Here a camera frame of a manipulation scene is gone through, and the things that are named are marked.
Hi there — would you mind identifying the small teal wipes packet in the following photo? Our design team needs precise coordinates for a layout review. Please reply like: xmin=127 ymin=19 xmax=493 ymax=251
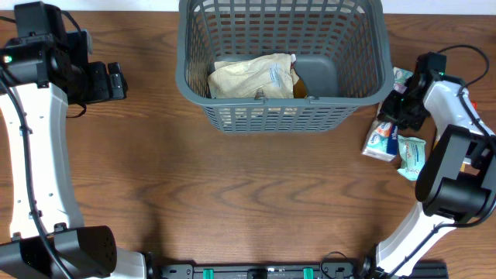
xmin=397 ymin=136 xmax=426 ymax=181

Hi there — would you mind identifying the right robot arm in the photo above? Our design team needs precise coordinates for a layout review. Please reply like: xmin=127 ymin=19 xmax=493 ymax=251
xmin=361 ymin=50 xmax=495 ymax=278

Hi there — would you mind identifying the Kleenex pocket tissue multipack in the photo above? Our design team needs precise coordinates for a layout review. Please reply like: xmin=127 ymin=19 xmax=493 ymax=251
xmin=362 ymin=67 xmax=413 ymax=162

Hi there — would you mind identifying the grey plastic slatted basket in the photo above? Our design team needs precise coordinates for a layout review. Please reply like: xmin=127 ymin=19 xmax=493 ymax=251
xmin=176 ymin=0 xmax=394 ymax=133

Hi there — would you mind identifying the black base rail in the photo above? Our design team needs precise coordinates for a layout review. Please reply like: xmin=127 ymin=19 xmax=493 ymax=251
xmin=145 ymin=251 xmax=450 ymax=279

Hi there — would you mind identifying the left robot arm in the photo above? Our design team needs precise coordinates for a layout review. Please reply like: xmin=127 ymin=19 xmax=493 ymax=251
xmin=1 ymin=2 xmax=153 ymax=278

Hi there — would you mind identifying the brown Partake cookie bag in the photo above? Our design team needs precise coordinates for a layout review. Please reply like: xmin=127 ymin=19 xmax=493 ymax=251
xmin=293 ymin=76 xmax=308 ymax=98

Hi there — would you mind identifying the plain beige pouch bag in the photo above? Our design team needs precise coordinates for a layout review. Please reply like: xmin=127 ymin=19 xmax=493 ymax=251
xmin=208 ymin=53 xmax=299 ymax=98

